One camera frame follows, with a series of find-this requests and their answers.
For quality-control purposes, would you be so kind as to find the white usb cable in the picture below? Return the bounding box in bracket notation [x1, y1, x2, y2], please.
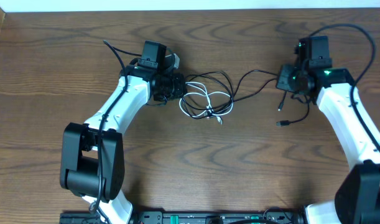
[178, 81, 234, 125]

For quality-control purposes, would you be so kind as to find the black usb cable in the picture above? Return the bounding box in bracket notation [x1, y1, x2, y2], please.
[178, 68, 311, 128]

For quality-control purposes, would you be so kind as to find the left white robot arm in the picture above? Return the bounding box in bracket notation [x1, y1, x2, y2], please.
[60, 40, 187, 223]

